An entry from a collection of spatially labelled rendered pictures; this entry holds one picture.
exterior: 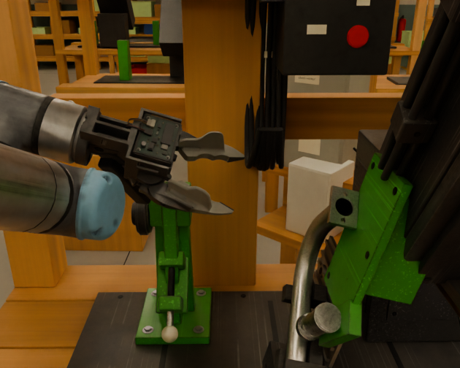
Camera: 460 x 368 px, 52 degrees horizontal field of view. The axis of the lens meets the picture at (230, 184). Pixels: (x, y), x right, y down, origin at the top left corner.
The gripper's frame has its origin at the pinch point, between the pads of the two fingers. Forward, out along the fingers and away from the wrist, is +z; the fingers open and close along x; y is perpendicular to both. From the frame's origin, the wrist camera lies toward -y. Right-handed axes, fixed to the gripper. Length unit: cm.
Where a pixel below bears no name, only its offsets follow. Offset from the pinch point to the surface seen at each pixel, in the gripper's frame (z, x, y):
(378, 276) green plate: 20.2, -9.0, 4.8
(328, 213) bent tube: 13.7, -1.3, 2.3
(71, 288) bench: -22, -12, -50
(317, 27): 7.6, 27.3, 4.6
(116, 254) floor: -23, 38, -231
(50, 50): -298, 543, -803
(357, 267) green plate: 17.8, -8.2, 3.7
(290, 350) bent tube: 15.2, -18.4, -10.0
